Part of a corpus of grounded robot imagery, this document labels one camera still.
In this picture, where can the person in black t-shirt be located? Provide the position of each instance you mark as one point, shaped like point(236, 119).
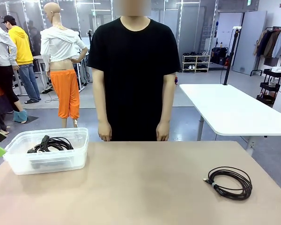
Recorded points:
point(133, 82)

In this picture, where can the mannequin with orange pants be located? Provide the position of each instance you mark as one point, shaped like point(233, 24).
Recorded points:
point(65, 93)

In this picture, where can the person in yellow hoodie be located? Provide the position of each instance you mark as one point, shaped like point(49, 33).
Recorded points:
point(21, 51)

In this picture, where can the gray partition panel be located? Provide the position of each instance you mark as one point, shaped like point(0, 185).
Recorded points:
point(250, 42)

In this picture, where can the person's right hand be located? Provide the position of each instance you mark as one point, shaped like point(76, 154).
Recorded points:
point(105, 133)

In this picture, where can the person's right forearm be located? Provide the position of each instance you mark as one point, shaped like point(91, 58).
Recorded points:
point(101, 110)

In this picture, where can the clothes rack with coats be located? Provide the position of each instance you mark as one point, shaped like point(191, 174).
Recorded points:
point(271, 44)

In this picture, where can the white rounded table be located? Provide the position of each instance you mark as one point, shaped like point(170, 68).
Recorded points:
point(224, 105)

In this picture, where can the black camera pole stand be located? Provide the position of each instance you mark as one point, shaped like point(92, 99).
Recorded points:
point(231, 54)

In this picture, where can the mannequin in gray shirt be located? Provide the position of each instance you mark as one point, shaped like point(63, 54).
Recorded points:
point(2, 58)

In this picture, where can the wooden shoe rack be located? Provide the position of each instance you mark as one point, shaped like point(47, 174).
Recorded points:
point(196, 63)

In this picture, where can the person's left forearm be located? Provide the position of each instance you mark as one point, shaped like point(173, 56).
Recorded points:
point(166, 109)

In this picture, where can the person's left hand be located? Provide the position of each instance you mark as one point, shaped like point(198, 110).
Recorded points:
point(163, 132)

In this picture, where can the black bags pile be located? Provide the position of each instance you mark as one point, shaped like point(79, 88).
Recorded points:
point(220, 56)

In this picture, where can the orange red bag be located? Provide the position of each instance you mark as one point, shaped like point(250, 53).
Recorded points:
point(176, 80)

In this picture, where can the white box on cart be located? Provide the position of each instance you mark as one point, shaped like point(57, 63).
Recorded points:
point(278, 69)

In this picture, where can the clear plastic storage container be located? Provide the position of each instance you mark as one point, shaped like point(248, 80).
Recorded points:
point(82, 150)

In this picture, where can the black trolley cart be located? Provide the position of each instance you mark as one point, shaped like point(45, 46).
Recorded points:
point(270, 87)

